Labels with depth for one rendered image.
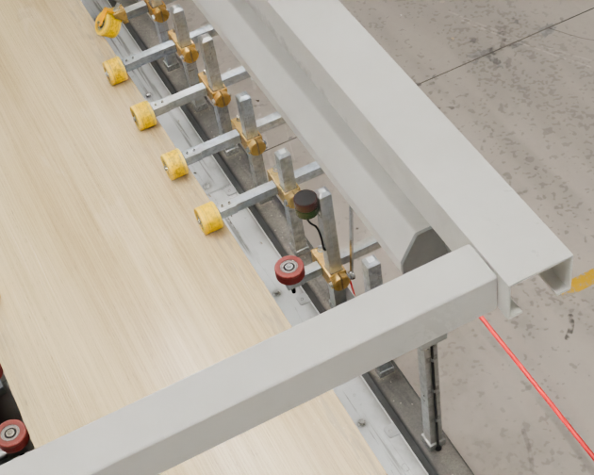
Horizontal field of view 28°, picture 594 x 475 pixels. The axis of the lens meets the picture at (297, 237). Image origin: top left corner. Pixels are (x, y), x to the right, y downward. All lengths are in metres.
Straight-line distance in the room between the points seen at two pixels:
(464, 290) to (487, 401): 2.89
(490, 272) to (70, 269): 2.33
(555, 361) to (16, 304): 1.80
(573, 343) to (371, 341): 3.07
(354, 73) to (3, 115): 2.65
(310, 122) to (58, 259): 2.04
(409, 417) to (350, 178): 1.82
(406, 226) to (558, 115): 3.64
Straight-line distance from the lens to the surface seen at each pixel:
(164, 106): 3.63
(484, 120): 4.83
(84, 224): 3.42
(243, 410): 1.04
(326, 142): 1.36
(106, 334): 3.14
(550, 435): 3.90
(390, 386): 3.15
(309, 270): 3.21
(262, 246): 3.61
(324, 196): 2.96
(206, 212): 3.24
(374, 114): 1.24
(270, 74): 1.46
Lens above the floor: 3.30
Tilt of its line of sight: 48 degrees down
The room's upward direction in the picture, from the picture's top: 10 degrees counter-clockwise
